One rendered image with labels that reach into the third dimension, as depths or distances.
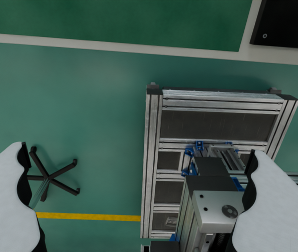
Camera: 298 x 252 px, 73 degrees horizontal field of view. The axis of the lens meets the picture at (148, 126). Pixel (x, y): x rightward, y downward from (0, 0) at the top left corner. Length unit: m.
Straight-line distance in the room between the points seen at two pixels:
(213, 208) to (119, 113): 1.03
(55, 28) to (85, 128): 1.04
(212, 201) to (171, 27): 0.41
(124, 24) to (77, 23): 0.10
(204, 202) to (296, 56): 0.42
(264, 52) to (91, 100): 1.07
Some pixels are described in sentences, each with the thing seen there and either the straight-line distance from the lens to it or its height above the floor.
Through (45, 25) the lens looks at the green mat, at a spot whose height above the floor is 0.75.
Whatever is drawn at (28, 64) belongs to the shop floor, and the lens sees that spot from 1.46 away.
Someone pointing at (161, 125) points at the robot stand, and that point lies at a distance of 1.20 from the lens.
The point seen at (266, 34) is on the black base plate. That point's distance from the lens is 0.56.
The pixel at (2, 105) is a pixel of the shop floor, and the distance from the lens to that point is 1.66.
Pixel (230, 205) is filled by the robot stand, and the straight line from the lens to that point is 0.52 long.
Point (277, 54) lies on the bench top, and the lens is 0.61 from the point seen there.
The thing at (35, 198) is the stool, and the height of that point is 0.27.
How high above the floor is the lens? 1.26
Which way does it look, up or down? 61 degrees down
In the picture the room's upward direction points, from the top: 178 degrees clockwise
